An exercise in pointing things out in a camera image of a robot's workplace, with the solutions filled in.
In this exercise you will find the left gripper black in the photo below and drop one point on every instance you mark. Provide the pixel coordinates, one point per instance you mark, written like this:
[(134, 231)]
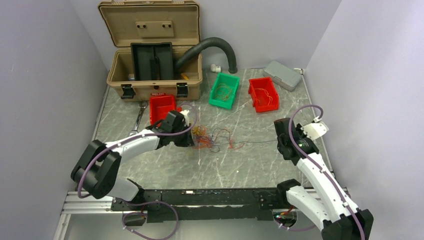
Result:
[(188, 141)]

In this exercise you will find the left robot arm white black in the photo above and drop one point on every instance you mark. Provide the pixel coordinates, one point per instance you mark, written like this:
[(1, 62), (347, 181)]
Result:
[(96, 171)]

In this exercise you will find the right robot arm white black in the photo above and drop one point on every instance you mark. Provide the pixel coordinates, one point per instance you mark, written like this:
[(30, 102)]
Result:
[(335, 214)]

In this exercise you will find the red plastic bin right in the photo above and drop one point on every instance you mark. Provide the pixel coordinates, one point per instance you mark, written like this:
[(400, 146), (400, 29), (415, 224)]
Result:
[(263, 94)]

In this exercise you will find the red plastic bin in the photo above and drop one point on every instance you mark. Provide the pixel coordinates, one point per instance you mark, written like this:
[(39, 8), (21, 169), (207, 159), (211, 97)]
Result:
[(263, 94), (159, 106)]

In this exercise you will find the red plastic bin left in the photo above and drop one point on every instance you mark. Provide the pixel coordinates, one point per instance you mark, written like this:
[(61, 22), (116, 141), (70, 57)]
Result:
[(159, 106)]

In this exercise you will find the grey plastic case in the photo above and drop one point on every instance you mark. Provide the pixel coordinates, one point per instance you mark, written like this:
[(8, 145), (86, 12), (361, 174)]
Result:
[(282, 75)]

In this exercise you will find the silver wrench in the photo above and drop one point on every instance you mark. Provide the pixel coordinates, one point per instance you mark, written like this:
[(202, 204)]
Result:
[(142, 106)]

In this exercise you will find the green plastic bin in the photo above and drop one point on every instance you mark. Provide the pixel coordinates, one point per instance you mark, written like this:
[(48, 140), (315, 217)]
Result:
[(223, 92)]

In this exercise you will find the white pipe fitting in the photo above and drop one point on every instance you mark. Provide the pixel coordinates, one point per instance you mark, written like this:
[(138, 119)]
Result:
[(215, 68)]

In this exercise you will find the black toolbox tray insert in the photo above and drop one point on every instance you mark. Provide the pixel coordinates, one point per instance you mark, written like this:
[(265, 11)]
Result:
[(152, 61)]

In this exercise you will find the tan plastic toolbox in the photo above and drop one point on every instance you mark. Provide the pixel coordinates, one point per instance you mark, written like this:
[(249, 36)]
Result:
[(150, 36)]

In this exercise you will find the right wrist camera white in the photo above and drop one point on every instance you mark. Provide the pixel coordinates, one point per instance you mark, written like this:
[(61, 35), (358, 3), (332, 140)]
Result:
[(315, 130)]

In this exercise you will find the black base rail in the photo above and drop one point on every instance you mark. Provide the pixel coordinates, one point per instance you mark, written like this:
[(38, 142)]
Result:
[(162, 205)]

